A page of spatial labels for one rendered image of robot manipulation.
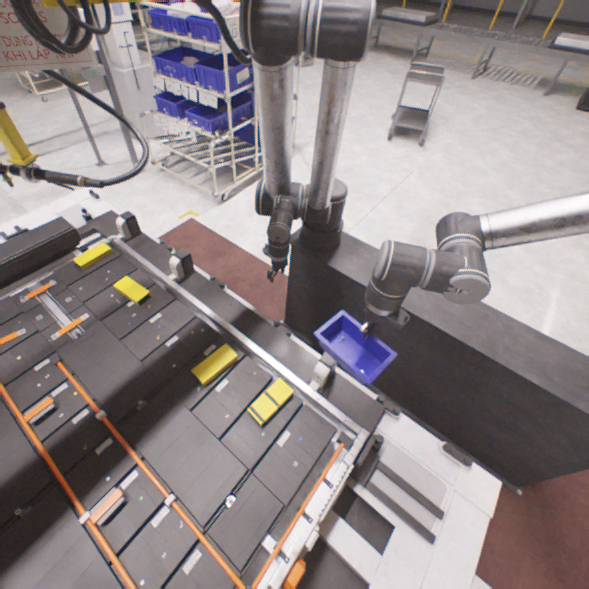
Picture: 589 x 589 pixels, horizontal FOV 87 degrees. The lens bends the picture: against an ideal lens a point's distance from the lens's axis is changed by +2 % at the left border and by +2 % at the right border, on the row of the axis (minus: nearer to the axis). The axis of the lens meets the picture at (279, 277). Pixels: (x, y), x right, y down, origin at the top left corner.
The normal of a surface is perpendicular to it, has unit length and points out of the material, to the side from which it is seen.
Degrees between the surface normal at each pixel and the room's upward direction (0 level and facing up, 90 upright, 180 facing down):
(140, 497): 0
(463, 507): 0
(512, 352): 0
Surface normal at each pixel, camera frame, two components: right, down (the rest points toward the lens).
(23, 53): 0.29, 0.72
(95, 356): 0.04, -0.67
